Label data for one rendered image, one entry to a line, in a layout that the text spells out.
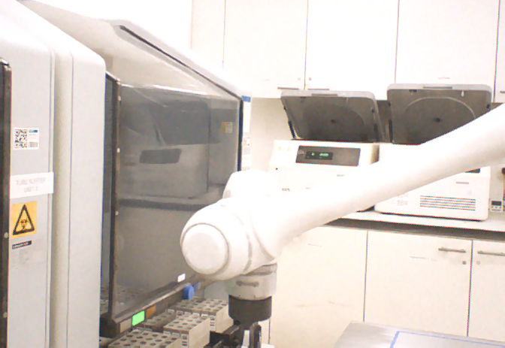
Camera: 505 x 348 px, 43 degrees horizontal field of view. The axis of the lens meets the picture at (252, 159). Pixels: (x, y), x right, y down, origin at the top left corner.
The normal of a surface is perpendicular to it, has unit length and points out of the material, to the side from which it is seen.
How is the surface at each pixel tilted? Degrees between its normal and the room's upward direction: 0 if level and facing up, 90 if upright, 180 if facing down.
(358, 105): 149
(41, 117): 90
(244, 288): 90
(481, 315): 90
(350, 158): 59
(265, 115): 90
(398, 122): 142
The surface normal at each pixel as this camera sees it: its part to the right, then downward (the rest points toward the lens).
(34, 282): 0.94, 0.05
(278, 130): -0.33, 0.04
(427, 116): -0.23, 0.81
